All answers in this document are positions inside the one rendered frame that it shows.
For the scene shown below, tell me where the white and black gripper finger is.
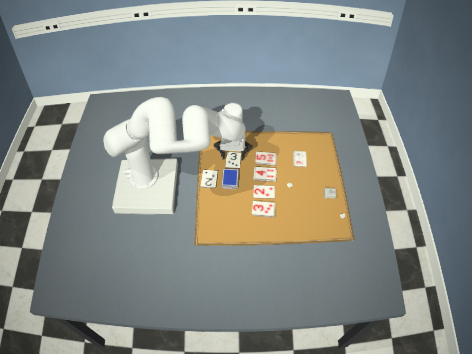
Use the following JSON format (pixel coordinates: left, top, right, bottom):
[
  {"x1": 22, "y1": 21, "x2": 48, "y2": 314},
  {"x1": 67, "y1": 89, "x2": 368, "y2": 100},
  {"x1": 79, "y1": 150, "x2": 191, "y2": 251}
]
[
  {"x1": 214, "y1": 140, "x2": 225, "y2": 158},
  {"x1": 241, "y1": 141, "x2": 252, "y2": 161}
]

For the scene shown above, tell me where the orange square mat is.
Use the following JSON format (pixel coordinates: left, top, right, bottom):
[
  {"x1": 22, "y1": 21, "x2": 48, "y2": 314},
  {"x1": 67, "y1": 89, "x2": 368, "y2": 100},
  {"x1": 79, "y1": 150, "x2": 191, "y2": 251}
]
[{"x1": 194, "y1": 131, "x2": 354, "y2": 245}]

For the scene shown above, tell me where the orange-tan rectangular mat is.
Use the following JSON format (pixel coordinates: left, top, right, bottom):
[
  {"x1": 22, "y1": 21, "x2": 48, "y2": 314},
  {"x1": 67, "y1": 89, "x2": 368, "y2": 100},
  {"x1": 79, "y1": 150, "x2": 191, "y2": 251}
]
[{"x1": 198, "y1": 133, "x2": 351, "y2": 242}]

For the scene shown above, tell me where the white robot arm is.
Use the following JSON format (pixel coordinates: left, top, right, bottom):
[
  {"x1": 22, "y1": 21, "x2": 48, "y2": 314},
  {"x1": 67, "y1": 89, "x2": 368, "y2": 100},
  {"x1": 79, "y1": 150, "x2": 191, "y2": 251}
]
[{"x1": 104, "y1": 97, "x2": 246, "y2": 189}]

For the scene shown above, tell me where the blue card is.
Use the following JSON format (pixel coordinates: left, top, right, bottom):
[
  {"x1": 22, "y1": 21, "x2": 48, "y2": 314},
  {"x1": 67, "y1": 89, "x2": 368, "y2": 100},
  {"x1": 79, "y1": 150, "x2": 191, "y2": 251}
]
[{"x1": 222, "y1": 169, "x2": 238, "y2": 187}]

